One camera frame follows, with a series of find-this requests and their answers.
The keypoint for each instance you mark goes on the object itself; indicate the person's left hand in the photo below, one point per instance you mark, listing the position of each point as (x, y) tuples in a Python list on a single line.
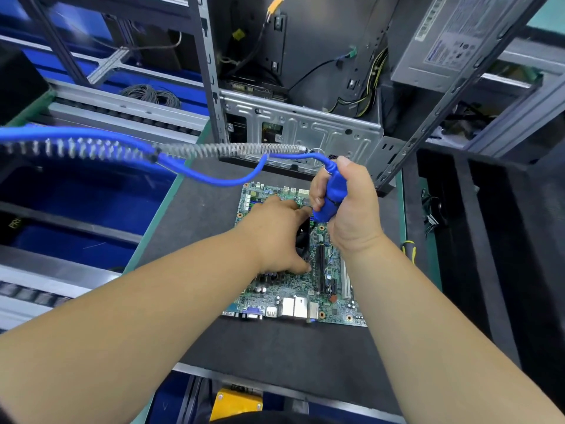
[(278, 235)]

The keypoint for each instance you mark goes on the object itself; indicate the person's right hand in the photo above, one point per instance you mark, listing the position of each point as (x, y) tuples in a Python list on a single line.
[(355, 214)]

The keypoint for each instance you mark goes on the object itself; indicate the blue electric screwdriver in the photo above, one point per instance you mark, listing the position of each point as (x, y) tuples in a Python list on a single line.
[(333, 191)]

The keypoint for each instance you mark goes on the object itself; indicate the green motherboard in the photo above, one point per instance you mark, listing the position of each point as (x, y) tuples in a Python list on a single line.
[(331, 300)]

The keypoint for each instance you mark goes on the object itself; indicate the grey computer case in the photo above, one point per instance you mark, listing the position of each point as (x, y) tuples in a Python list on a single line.
[(291, 48)]

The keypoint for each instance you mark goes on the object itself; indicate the person's left forearm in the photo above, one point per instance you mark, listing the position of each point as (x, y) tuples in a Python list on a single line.
[(115, 331)]

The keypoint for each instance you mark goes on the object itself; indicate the person's right forearm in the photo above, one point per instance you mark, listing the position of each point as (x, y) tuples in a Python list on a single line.
[(450, 340)]

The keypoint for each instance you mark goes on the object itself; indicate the empty black foam tray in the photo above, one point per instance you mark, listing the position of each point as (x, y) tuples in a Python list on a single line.
[(494, 260)]

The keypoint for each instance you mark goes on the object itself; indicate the yellow box with green button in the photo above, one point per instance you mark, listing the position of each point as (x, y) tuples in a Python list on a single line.
[(234, 403)]

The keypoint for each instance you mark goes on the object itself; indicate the silver power supply unit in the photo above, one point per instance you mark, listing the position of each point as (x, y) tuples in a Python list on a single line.
[(459, 39)]

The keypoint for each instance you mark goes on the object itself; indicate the black foam tray with boards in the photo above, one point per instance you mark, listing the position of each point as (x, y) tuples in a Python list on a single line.
[(18, 88)]

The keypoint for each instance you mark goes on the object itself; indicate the aluminium frame post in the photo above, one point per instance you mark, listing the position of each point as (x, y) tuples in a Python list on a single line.
[(521, 115)]

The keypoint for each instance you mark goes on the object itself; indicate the grey roller conveyor rail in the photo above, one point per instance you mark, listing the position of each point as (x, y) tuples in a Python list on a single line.
[(44, 291), (124, 110)]

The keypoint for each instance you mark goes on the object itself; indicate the dark metal frame leg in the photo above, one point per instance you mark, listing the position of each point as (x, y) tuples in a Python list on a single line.
[(53, 35)]

